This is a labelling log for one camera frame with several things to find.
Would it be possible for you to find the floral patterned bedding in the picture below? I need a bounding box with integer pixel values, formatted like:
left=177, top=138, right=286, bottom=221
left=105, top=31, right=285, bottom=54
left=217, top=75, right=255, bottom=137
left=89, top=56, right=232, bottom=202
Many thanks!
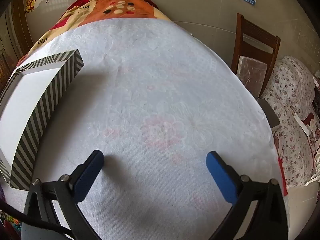
left=260, top=56, right=320, bottom=187

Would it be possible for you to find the black cable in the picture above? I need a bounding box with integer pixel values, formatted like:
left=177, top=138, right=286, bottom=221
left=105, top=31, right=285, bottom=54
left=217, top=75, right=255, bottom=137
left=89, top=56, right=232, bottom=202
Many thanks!
left=0, top=200, right=75, bottom=239

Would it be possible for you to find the pink wrapped slab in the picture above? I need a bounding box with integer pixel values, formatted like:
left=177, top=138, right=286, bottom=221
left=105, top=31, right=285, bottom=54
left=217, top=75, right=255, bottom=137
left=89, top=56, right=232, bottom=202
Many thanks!
left=237, top=55, right=268, bottom=98

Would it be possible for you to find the brown wooden chair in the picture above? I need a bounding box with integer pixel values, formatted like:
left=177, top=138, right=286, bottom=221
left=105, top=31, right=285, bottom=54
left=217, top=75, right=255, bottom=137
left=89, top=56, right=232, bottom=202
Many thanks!
left=230, top=13, right=281, bottom=98

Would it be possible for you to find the orange printed blanket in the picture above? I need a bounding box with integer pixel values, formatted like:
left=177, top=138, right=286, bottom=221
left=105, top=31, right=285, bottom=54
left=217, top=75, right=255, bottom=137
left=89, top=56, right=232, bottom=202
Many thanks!
left=17, top=0, right=173, bottom=63

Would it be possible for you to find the striped cardboard box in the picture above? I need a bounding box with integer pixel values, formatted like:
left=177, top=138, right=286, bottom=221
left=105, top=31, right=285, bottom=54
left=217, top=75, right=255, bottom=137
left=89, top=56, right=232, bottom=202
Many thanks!
left=0, top=50, right=84, bottom=190

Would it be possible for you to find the wooden door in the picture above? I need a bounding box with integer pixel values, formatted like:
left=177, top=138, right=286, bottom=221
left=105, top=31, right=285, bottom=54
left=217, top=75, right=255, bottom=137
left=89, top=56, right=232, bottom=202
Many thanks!
left=0, top=0, right=33, bottom=80

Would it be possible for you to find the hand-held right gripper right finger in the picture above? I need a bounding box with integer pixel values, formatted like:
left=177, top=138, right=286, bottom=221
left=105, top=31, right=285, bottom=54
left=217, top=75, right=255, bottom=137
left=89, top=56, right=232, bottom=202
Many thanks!
left=206, top=151, right=289, bottom=240

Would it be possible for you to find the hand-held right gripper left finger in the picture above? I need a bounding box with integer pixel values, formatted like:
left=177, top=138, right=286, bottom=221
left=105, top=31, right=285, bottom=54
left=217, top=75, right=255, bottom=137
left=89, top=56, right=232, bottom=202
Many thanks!
left=24, top=150, right=105, bottom=240

